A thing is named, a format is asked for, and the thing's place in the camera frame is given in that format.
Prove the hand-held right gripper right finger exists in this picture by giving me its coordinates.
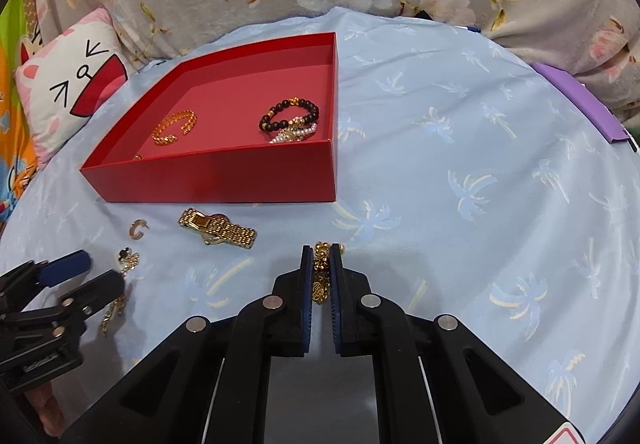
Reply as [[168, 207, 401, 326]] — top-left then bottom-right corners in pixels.
[[328, 243, 587, 444]]

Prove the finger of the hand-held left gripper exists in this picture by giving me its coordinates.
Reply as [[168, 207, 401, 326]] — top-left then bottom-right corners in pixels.
[[0, 250, 94, 313], [0, 270, 126, 356]]

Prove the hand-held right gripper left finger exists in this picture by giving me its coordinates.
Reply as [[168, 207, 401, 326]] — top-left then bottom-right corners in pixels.
[[60, 244, 315, 444]]

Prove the gold bead bracelet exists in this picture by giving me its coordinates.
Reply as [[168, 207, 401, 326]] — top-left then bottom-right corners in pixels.
[[312, 241, 346, 305]]

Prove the red cardboard box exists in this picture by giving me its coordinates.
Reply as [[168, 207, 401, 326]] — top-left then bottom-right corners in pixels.
[[80, 32, 339, 204]]

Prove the person's left hand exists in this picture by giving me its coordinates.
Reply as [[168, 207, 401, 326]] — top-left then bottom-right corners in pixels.
[[27, 381, 67, 437]]

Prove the gold watch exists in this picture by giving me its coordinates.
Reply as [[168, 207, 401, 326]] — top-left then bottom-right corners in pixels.
[[178, 207, 259, 251]]

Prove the colourful cartoon cloth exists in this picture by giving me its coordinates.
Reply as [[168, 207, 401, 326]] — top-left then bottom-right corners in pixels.
[[0, 0, 42, 221]]

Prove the gold open bangle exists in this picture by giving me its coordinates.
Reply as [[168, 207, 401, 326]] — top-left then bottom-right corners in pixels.
[[151, 109, 198, 147]]

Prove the light blue palm-print cloth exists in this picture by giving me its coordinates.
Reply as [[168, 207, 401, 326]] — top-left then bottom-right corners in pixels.
[[0, 6, 637, 444]]

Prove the white cat face pillow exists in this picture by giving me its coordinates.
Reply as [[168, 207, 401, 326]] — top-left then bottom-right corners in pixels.
[[15, 7, 137, 171]]

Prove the purple flat box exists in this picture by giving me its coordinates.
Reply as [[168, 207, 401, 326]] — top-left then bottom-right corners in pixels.
[[530, 60, 634, 145]]

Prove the pearl and gold bracelet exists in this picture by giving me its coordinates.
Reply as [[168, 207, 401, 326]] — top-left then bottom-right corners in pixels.
[[269, 120, 319, 145]]

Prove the black bead bracelet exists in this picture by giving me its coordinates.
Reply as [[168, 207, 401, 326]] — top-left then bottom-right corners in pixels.
[[258, 96, 320, 134]]

